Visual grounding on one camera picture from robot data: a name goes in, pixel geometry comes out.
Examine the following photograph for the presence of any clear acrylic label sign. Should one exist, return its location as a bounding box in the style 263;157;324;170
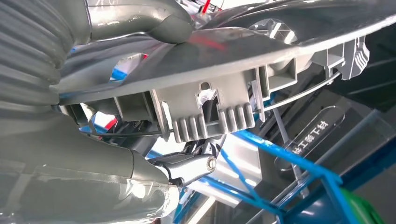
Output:
274;105;346;172

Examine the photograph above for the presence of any green plastic container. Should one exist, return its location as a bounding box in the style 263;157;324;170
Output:
340;188;386;224

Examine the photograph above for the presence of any blue metal shelf frame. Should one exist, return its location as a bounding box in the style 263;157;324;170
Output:
78;68;396;224

